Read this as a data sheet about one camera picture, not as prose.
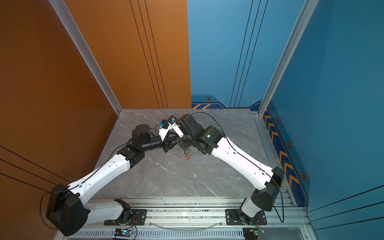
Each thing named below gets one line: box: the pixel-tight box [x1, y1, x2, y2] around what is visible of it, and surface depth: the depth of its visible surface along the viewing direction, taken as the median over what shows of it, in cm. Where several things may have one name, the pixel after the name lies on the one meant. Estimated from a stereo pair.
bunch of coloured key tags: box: [184, 150, 194, 160], surface depth 77 cm
